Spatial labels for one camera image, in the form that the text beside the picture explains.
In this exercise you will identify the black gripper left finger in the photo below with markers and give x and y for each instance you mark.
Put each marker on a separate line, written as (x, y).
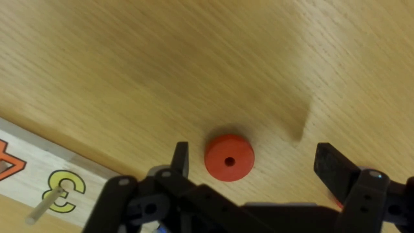
(143, 207)

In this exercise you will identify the orange disc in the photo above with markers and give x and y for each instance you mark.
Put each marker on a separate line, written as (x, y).
(228, 156)

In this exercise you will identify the wooden number puzzle board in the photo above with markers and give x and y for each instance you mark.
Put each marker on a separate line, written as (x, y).
(34, 168)

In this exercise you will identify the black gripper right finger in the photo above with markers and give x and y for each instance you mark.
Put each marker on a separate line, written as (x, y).
(371, 202)

